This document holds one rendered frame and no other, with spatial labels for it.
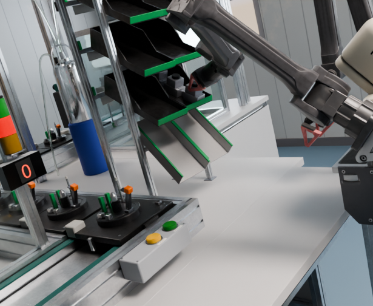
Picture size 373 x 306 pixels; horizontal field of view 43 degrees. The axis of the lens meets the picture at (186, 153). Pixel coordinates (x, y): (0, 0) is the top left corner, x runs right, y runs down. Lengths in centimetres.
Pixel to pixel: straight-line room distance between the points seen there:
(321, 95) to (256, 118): 198
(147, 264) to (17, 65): 420
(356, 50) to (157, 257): 70
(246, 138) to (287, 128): 188
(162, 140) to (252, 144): 142
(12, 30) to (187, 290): 436
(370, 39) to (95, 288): 87
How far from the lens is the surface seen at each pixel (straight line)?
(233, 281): 120
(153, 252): 122
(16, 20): 533
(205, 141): 172
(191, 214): 144
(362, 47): 116
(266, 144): 314
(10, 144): 136
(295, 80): 107
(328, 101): 107
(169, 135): 165
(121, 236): 133
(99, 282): 121
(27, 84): 526
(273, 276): 119
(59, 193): 164
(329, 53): 151
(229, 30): 104
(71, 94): 232
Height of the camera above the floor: 150
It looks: 16 degrees down
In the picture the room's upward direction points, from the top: 15 degrees counter-clockwise
